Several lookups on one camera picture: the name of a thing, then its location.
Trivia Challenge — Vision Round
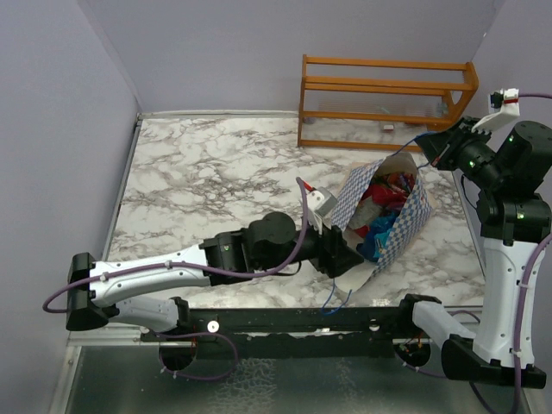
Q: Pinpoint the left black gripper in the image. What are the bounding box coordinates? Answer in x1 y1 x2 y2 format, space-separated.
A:
255 210 363 275

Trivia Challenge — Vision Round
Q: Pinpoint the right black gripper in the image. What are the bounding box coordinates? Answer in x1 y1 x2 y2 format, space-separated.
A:
417 114 508 189

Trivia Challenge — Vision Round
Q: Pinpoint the blue checkered paper bag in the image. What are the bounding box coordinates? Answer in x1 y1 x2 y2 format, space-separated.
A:
295 135 439 316

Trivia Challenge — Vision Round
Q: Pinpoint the blue snack bag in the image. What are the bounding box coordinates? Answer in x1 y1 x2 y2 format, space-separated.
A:
356 213 398 262

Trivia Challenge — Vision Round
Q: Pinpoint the red snack bag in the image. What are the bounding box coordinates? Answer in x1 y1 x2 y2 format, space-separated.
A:
358 172 415 223

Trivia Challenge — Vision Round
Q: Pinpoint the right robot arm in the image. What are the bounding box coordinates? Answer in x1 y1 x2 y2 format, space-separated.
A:
396 117 551 389

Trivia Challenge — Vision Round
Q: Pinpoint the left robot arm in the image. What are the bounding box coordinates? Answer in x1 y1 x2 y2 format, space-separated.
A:
66 212 364 341

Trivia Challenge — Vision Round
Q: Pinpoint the wooden rack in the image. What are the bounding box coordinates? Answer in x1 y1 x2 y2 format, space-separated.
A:
298 55 479 151

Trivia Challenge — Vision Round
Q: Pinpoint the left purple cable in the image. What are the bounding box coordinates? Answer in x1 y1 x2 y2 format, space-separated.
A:
41 177 311 314

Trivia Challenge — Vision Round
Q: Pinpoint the purple cable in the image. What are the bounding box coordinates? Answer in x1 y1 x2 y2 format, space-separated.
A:
41 177 311 314
413 92 552 414

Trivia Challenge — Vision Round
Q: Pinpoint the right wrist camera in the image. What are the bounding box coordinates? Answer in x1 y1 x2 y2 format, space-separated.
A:
471 88 520 133

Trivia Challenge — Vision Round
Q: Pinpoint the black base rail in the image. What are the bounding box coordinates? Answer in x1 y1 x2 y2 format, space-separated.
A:
141 295 429 361

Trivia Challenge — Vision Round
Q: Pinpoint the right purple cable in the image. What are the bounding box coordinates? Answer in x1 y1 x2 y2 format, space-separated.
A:
413 92 552 414

